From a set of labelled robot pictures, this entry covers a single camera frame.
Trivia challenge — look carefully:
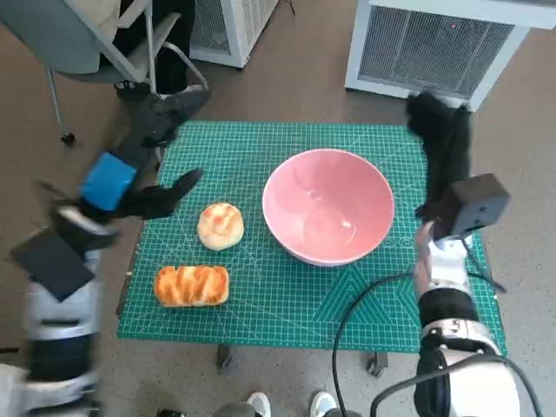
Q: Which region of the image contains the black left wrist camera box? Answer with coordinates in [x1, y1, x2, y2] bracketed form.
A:
[10, 229, 96, 303]

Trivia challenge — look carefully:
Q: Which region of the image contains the grey chair with white frame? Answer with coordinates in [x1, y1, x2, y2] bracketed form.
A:
[0, 0, 212, 147]

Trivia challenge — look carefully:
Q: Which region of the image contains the person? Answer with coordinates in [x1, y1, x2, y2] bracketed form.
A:
[93, 0, 212, 118]
[215, 389, 341, 417]

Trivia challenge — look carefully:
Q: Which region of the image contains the white cabinet with grille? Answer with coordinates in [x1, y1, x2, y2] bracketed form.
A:
[189, 0, 279, 69]

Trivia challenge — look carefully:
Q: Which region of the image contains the green cutting mat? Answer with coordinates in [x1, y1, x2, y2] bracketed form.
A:
[116, 121, 508, 357]

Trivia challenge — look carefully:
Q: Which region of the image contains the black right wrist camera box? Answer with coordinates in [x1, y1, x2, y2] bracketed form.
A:
[447, 173, 510, 239]

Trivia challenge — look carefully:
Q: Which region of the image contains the round toy bread bun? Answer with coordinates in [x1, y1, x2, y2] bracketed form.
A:
[196, 202, 245, 251]

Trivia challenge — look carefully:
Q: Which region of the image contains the large white grilled unit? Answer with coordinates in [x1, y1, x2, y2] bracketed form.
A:
[344, 0, 546, 112]

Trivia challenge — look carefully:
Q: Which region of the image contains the pink bowl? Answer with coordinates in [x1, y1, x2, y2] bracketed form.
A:
[261, 148, 396, 267]

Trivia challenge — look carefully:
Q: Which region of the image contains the rectangular toy bread loaf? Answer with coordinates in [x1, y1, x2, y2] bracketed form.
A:
[154, 265, 230, 308]

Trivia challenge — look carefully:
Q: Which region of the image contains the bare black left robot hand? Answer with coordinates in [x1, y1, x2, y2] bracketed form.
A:
[77, 93, 205, 221]

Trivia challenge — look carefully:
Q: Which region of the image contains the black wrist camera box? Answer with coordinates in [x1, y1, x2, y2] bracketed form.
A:
[447, 173, 510, 239]
[10, 229, 96, 303]

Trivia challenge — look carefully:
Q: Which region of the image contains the white cloth bundle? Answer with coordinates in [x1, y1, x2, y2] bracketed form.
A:
[0, 364, 31, 417]

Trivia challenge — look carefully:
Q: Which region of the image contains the black table caster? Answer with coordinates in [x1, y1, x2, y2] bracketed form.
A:
[367, 352, 390, 375]
[216, 345, 235, 373]

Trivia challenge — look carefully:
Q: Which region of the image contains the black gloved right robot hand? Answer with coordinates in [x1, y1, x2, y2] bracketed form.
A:
[406, 93, 474, 218]

